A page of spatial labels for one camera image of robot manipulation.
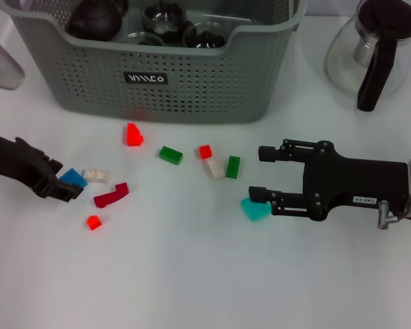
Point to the glass teacup black sleeve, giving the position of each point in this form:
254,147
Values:
145,39
205,37
164,17

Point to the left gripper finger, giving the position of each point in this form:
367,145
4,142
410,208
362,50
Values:
53,166
63,192

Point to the dark clay teapot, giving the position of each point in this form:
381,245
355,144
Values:
96,20

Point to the green toy brick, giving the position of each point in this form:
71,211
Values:
233,167
171,155

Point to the small red toy brick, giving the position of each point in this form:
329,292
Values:
205,151
94,222

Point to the red sloped toy brick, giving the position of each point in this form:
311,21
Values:
133,135

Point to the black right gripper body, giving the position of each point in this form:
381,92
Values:
356,181

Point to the white toy brick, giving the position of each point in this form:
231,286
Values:
96,174
215,168

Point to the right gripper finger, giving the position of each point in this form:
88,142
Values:
259,194
270,153

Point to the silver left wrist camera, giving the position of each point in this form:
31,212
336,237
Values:
7,72

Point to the grey perforated storage bin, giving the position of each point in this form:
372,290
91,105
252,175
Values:
192,96

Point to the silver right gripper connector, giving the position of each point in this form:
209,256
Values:
383,215

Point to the dark red toy brick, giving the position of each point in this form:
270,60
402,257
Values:
106,199

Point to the teal flat toy brick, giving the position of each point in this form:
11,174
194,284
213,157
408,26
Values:
255,212

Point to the blue toy brick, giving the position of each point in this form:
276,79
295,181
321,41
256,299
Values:
73,176

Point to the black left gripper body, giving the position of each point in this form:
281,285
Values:
17,161

